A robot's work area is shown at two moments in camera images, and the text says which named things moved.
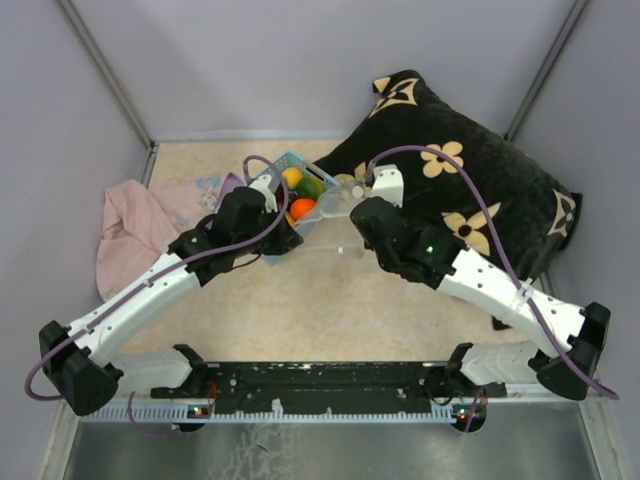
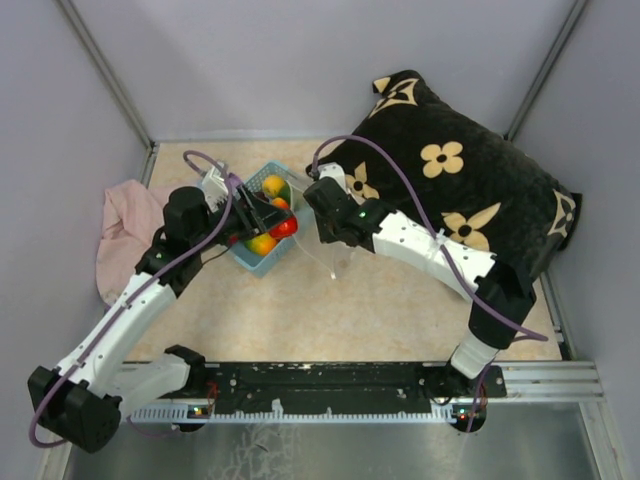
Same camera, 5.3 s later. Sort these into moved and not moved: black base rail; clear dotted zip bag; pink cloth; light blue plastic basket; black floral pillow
Moved: light blue plastic basket; clear dotted zip bag
Not moved: black floral pillow; black base rail; pink cloth
